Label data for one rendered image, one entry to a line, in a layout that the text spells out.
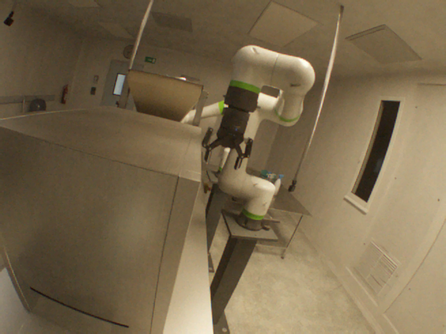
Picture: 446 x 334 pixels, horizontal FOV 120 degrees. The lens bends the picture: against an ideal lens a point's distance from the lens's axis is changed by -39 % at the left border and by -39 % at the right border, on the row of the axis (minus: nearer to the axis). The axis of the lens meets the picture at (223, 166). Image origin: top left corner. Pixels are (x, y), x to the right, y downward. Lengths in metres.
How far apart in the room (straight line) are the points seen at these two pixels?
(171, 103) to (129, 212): 0.74
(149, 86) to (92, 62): 5.60
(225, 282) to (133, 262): 1.01
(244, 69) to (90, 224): 0.50
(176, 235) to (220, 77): 5.42
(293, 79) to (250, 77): 0.11
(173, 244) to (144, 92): 0.79
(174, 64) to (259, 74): 5.19
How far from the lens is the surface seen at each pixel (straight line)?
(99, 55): 6.47
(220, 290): 1.39
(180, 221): 0.30
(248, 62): 0.59
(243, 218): 1.09
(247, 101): 0.58
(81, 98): 6.57
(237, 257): 1.20
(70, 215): 0.36
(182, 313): 0.77
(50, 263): 0.48
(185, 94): 0.95
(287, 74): 0.58
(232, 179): 1.03
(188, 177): 0.27
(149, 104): 1.02
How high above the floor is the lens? 1.43
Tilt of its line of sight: 14 degrees down
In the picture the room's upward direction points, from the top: 17 degrees clockwise
